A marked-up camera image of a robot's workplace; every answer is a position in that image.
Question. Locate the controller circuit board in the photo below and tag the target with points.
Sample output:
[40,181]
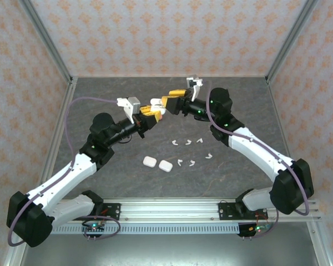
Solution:
[93,227]
[252,229]

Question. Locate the black mounting plate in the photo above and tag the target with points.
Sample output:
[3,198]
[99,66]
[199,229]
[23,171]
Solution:
[112,214]
[224,213]

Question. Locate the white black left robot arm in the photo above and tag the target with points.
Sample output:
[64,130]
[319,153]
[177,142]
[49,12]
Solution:
[61,180]

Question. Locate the grey metal base plate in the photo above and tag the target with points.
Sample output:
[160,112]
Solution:
[169,252]

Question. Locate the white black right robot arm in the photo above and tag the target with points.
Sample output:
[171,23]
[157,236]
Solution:
[261,152]

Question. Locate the aluminium table edge rail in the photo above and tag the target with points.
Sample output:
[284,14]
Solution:
[59,124]
[279,110]

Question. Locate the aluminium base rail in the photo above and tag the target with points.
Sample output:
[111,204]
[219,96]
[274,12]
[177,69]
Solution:
[169,210]

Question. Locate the white charging case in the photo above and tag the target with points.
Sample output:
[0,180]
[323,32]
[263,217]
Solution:
[165,166]
[155,103]
[149,161]

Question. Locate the aluminium frame post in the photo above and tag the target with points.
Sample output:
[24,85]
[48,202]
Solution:
[292,36]
[45,36]

